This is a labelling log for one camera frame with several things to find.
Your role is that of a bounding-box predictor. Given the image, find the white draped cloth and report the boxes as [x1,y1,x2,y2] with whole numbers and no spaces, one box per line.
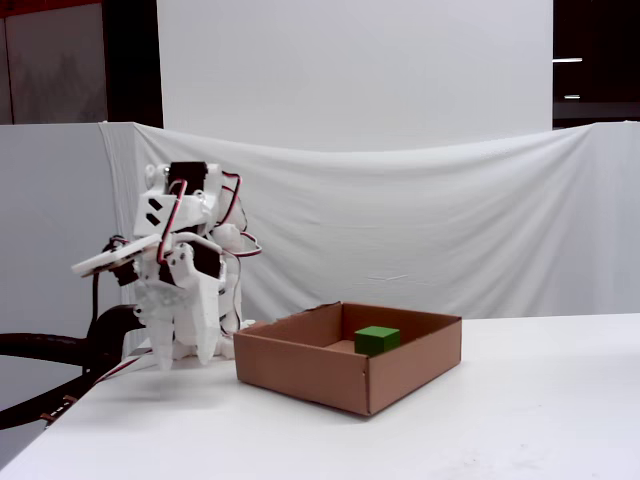
[98,119,640,321]

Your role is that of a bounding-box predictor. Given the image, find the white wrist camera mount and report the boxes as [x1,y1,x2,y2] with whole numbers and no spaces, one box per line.
[70,234,160,287]

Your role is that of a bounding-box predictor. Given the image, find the green cube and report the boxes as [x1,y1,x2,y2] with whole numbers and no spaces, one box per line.
[354,325,402,358]

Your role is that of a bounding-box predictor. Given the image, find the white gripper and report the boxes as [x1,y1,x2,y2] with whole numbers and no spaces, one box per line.
[132,239,229,372]

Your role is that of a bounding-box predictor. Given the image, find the white partition panel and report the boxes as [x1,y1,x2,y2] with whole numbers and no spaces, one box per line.
[0,123,124,351]

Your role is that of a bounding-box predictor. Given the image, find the black camera cable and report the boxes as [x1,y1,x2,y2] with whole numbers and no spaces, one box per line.
[87,237,129,346]

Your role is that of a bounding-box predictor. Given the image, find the brown cabinet door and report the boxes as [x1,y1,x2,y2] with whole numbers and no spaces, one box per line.
[0,0,109,126]

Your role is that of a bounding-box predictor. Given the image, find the black slanted bar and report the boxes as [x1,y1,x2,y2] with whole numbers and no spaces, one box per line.
[0,372,101,432]

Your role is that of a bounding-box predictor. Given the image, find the red white servo cable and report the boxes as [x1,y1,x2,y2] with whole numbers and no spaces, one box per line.
[93,348,152,385]
[217,171,264,261]
[153,179,189,265]

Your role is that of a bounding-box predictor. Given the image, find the white backdrop screen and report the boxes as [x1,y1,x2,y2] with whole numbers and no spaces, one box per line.
[156,0,555,151]

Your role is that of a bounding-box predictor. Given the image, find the brown cardboard box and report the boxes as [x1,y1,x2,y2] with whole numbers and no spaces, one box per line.
[232,300,463,417]

